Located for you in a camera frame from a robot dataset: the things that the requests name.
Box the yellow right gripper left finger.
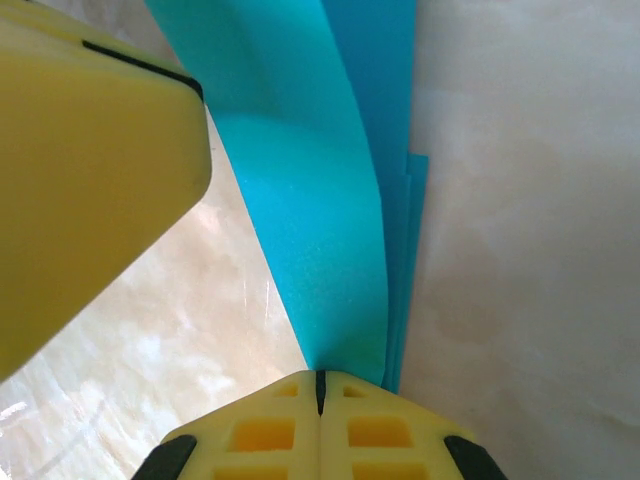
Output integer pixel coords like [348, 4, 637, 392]
[132, 369, 321, 480]

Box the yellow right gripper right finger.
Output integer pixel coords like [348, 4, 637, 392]
[319, 369, 506, 480]

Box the blue paper sheet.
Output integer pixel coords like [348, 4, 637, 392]
[144, 0, 431, 391]

